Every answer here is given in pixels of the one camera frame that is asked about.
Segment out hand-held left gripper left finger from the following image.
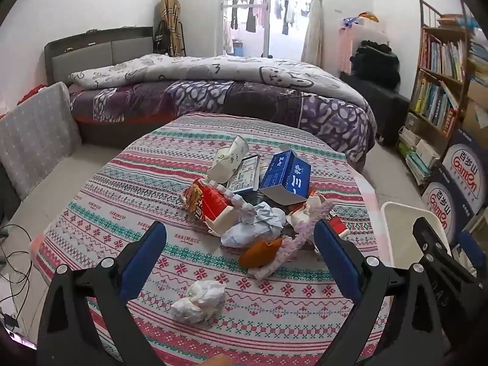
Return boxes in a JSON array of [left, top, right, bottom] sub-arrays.
[[36, 221, 168, 366]]

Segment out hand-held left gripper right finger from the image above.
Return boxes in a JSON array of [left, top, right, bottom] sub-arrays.
[[313, 220, 453, 366]]

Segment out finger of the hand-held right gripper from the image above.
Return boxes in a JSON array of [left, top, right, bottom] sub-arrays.
[[457, 231, 488, 276], [413, 217, 482, 287]]

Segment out white plastic bin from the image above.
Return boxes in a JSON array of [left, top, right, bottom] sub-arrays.
[[379, 201, 454, 271]]

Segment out red instant noodle cup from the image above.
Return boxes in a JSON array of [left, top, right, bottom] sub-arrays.
[[180, 178, 245, 234]]

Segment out blue carton box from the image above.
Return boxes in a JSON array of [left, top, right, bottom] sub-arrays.
[[259, 150, 311, 206]]

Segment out blue white cardboard box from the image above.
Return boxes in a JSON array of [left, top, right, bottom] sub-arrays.
[[421, 164, 464, 233], [442, 126, 488, 245]]

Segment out small red white packet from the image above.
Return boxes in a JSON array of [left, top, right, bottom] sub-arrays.
[[328, 215, 350, 239]]

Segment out round table with patterned cloth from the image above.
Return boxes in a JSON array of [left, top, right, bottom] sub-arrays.
[[30, 112, 391, 366]]

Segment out torn white paper cup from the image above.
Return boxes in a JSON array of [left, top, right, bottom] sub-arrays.
[[287, 194, 326, 225]]

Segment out crumpled white tissue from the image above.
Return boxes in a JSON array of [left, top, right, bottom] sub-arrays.
[[170, 280, 225, 325]]

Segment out orange peel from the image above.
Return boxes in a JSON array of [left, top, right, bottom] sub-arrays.
[[239, 237, 283, 268]]

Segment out pile of books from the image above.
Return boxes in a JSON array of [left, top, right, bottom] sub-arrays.
[[396, 127, 441, 185]]

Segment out crumpled grey white paper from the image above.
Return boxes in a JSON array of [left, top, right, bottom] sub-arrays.
[[221, 202, 286, 248]]

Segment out flat blue white box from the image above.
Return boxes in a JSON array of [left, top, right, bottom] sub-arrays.
[[226, 153, 262, 194]]

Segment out row of colourful books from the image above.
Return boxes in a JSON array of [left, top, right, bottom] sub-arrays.
[[410, 78, 460, 136], [419, 32, 468, 82]]

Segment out brown cardboard box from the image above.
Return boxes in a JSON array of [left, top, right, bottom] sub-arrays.
[[459, 78, 488, 149]]

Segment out black low cabinet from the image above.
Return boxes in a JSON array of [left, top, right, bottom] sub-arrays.
[[339, 72, 410, 147]]

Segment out wooden bookshelf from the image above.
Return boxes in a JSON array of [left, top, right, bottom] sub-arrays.
[[396, 0, 473, 195]]

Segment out grey dotted folded cushion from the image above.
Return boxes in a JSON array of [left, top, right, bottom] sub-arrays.
[[0, 82, 82, 201]]

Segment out purple patterned bedsheet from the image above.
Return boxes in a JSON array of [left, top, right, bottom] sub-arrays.
[[69, 80, 378, 172]]

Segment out pile of black clothes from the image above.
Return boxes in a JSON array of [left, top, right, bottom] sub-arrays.
[[349, 40, 401, 90]]

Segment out red cloth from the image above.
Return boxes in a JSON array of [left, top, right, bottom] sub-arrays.
[[17, 86, 48, 105]]

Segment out pink hanging cloth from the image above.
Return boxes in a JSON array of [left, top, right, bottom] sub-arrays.
[[339, 25, 361, 75]]

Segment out white cartoon print quilt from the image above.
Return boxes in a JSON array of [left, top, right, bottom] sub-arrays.
[[68, 54, 370, 109]]

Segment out bed with grey headboard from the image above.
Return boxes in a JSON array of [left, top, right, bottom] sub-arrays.
[[44, 27, 378, 172]]

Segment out black bag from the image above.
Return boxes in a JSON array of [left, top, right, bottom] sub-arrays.
[[152, 21, 172, 56]]

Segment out white curtain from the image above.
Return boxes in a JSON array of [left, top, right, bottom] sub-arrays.
[[300, 0, 326, 67]]

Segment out beige plaid coat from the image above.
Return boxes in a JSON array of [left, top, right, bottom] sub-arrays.
[[153, 0, 187, 57]]

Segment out hanging clothes on line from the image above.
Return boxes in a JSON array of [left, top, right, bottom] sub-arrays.
[[223, 0, 311, 35]]

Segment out black cables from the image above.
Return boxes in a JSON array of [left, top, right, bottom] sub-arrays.
[[0, 223, 31, 306]]

